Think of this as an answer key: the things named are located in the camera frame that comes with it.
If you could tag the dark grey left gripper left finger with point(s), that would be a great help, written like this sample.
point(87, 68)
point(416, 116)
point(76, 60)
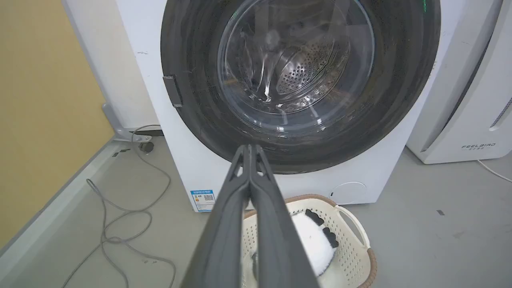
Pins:
point(224, 236)

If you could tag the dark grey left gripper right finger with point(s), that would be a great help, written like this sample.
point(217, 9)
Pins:
point(276, 240)

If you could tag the round dark glass washer door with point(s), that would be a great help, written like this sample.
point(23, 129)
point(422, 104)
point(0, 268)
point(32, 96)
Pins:
point(200, 80)

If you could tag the white front-load washing machine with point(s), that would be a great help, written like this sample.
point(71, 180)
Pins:
point(372, 168)

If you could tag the white and black plush toy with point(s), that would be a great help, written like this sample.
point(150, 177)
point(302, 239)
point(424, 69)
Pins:
point(314, 244)

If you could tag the blue energy label sticker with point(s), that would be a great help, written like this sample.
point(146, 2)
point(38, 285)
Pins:
point(203, 200)

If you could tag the cream plastic laundry basket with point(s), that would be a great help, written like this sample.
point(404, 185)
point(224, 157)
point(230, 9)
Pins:
point(352, 248)

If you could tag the grey metal partition foot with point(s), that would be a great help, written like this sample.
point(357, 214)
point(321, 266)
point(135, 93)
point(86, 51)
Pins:
point(124, 128)

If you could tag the white Feelbird appliance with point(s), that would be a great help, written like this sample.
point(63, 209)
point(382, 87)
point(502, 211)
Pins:
point(468, 100)

